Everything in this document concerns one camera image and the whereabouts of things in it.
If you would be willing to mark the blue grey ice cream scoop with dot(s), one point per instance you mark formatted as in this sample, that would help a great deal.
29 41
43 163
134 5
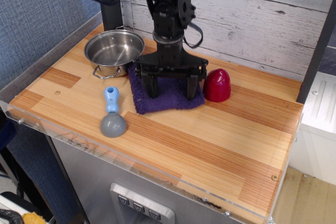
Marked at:
112 125

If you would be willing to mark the dark purple terry cloth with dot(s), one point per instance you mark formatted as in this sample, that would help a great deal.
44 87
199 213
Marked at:
171 95

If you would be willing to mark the right dark metal post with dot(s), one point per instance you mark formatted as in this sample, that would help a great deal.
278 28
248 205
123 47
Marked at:
316 59

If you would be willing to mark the white ribbed appliance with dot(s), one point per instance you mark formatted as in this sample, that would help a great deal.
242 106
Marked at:
313 151

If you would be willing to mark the stainless steel cabinet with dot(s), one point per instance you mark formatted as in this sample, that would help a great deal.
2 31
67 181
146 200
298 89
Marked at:
92 172

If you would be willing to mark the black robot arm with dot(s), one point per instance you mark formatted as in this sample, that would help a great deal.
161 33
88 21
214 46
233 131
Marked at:
171 18

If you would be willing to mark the small stainless steel pot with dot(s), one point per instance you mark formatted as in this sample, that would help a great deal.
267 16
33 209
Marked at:
112 52

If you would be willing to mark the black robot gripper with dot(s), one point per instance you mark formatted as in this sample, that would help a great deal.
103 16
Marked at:
170 61

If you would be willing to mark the dark metal post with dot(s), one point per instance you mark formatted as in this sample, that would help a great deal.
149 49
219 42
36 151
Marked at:
111 16
316 59

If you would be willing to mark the left dark metal post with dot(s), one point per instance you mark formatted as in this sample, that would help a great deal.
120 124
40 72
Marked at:
111 16

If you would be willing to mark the clear acrylic table guard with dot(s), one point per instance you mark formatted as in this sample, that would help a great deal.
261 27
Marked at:
231 155

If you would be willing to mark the red plastic dome cup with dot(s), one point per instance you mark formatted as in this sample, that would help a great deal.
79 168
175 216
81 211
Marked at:
217 86

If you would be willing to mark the silver button control panel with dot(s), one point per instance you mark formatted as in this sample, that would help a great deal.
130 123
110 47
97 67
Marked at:
132 207

